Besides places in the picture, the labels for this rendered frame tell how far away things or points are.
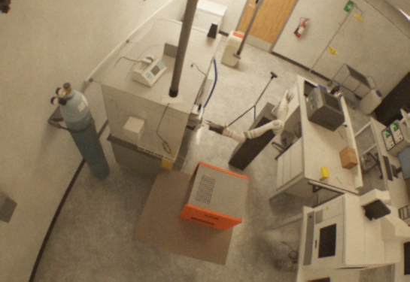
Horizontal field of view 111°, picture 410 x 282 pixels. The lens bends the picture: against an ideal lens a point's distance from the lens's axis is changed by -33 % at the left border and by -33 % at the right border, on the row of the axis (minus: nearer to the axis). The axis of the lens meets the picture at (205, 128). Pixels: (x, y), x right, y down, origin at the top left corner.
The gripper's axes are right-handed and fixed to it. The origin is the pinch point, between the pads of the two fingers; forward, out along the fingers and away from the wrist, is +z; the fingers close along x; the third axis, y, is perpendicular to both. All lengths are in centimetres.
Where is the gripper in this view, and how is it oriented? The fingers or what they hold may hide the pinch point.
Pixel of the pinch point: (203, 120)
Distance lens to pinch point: 173.9
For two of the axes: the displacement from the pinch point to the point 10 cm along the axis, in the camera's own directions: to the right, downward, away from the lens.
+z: -9.4, -3.4, -0.5
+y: -3.2, 8.3, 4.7
